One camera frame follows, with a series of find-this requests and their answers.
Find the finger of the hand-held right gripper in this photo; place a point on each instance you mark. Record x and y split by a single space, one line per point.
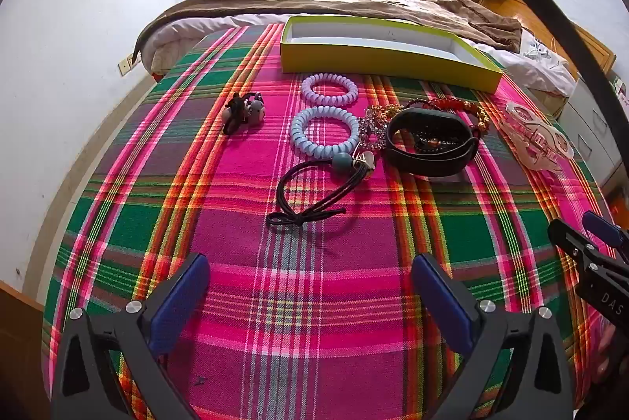
575 245
604 228

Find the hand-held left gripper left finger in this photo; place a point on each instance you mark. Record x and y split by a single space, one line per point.
177 307

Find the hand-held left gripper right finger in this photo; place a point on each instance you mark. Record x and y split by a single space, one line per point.
444 302

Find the clear hair claw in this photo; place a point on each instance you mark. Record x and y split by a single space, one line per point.
533 130

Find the black smart band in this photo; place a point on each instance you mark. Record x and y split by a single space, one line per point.
427 162

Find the rhinestone hair clip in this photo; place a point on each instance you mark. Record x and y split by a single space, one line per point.
381 113

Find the black hair clip grey balls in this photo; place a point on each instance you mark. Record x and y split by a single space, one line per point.
241 110

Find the yellow-green cardboard box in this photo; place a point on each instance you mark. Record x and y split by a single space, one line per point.
373 61

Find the grey drawer cabinet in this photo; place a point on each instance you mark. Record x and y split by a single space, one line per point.
589 125

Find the pink green plaid cloth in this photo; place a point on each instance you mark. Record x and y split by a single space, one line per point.
314 302

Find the wooden headboard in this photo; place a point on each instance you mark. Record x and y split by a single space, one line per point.
521 12

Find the white floral duvet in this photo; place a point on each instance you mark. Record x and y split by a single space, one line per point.
196 26

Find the wall socket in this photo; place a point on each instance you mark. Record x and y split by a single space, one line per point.
127 65

